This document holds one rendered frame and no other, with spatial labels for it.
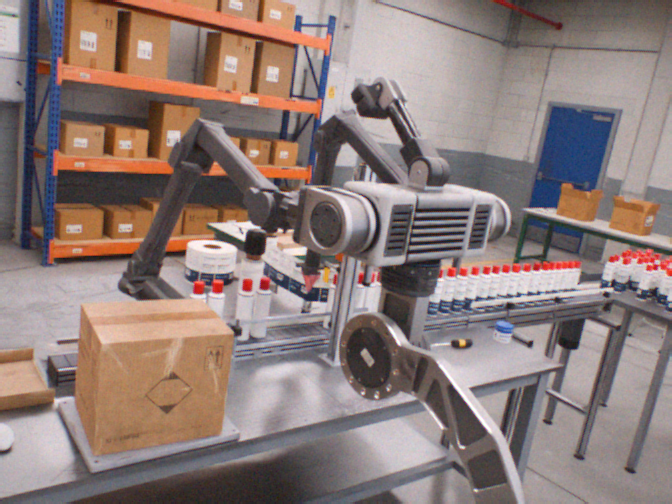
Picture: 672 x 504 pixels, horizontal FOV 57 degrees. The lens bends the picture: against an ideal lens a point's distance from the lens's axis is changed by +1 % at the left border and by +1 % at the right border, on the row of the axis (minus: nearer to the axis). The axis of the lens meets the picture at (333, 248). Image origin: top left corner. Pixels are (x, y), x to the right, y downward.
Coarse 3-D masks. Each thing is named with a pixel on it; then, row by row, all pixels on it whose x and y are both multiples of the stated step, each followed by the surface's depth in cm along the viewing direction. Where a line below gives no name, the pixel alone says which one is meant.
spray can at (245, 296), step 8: (248, 280) 196; (248, 288) 196; (240, 296) 196; (248, 296) 196; (240, 304) 197; (248, 304) 197; (240, 312) 197; (248, 312) 198; (248, 328) 200; (240, 336) 199; (248, 336) 201
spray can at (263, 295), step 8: (264, 280) 200; (264, 288) 200; (256, 296) 201; (264, 296) 200; (256, 304) 201; (264, 304) 201; (256, 312) 202; (264, 312) 202; (256, 328) 203; (264, 328) 204; (256, 336) 203; (264, 336) 205
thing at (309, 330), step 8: (432, 320) 250; (280, 328) 215; (288, 328) 217; (296, 328) 218; (304, 328) 219; (312, 328) 221; (320, 328) 222; (272, 336) 208; (280, 336) 209; (288, 336) 210; (296, 336) 211; (304, 336) 212; (240, 344) 198; (248, 344) 199; (56, 360) 168; (64, 360) 169; (72, 360) 170; (56, 368) 164; (64, 368) 165
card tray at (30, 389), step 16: (0, 352) 171; (16, 352) 173; (32, 352) 176; (0, 368) 169; (16, 368) 170; (32, 368) 171; (0, 384) 161; (16, 384) 162; (32, 384) 163; (0, 400) 149; (16, 400) 151; (32, 400) 154; (48, 400) 156
